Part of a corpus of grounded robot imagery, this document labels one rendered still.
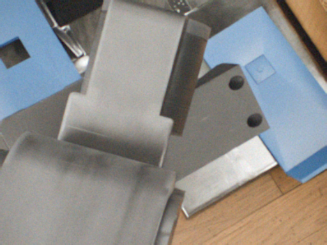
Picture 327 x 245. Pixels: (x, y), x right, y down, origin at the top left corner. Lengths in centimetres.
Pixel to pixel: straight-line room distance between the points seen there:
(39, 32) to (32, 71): 3
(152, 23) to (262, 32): 35
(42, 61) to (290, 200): 24
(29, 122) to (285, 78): 28
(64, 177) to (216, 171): 37
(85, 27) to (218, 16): 12
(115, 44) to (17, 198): 9
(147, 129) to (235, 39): 35
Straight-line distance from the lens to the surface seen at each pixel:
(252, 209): 70
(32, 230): 32
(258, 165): 69
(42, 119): 50
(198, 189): 68
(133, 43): 38
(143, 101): 38
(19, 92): 63
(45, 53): 64
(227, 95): 47
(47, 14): 66
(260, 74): 71
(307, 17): 73
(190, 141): 46
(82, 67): 65
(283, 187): 71
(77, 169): 33
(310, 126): 70
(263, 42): 72
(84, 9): 74
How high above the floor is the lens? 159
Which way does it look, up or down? 75 degrees down
